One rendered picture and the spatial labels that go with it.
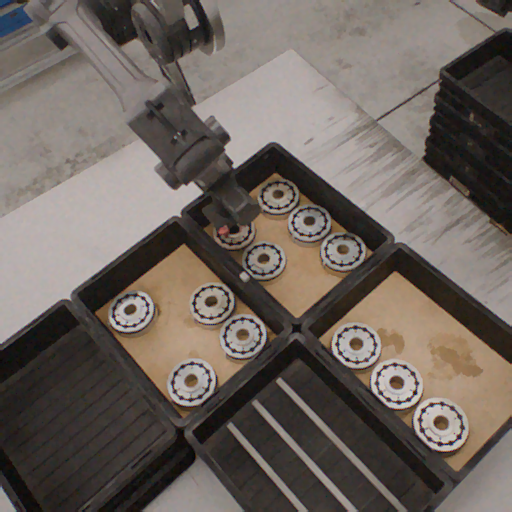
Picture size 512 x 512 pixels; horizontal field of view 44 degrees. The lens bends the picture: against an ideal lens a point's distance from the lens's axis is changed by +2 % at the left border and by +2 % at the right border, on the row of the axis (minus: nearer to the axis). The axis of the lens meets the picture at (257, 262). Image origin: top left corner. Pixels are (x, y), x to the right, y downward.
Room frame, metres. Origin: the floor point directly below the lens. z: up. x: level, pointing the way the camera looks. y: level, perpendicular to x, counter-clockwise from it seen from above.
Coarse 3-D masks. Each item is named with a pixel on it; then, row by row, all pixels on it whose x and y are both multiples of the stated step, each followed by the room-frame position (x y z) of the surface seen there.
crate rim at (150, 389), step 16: (144, 240) 0.79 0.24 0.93; (128, 256) 0.75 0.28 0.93; (80, 288) 0.69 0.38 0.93; (80, 304) 0.65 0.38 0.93; (96, 320) 0.61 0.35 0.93; (128, 368) 0.49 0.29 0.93; (240, 368) 0.44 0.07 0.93; (144, 384) 0.45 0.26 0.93; (224, 384) 0.42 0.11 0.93; (160, 400) 0.42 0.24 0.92; (176, 416) 0.37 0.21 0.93; (192, 416) 0.37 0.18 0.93
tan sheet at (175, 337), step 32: (192, 256) 0.78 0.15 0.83; (128, 288) 0.73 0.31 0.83; (160, 288) 0.71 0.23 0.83; (192, 288) 0.70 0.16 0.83; (160, 320) 0.63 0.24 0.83; (192, 320) 0.61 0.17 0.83; (128, 352) 0.57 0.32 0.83; (160, 352) 0.55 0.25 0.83; (192, 352) 0.54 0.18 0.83; (160, 384) 0.48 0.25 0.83; (192, 384) 0.47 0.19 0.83
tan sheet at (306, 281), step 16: (272, 176) 0.97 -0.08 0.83; (256, 192) 0.93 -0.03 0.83; (208, 224) 0.86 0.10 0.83; (256, 224) 0.83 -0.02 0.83; (272, 224) 0.83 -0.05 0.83; (336, 224) 0.79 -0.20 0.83; (272, 240) 0.78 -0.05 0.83; (288, 240) 0.77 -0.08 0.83; (240, 256) 0.75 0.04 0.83; (288, 256) 0.73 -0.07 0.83; (304, 256) 0.72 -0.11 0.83; (288, 272) 0.69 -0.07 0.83; (304, 272) 0.68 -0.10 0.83; (320, 272) 0.67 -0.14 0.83; (272, 288) 0.65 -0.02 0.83; (288, 288) 0.65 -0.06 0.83; (304, 288) 0.64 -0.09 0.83; (320, 288) 0.63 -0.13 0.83; (288, 304) 0.61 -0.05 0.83; (304, 304) 0.60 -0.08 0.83
